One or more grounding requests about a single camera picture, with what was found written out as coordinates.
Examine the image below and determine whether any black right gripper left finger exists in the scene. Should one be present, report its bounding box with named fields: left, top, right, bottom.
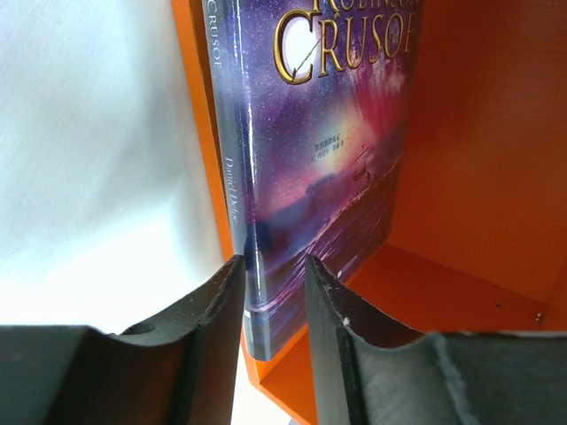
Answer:
left=1, top=255, right=245, bottom=424

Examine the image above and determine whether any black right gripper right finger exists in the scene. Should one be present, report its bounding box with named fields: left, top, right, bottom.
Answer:
left=305, top=256, right=566, bottom=424

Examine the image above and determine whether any purple Robinson Crusoe book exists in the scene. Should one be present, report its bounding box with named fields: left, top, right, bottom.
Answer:
left=202, top=1, right=424, bottom=361

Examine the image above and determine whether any orange wooden shelf cabinet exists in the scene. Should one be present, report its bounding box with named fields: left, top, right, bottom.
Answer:
left=172, top=1, right=566, bottom=424

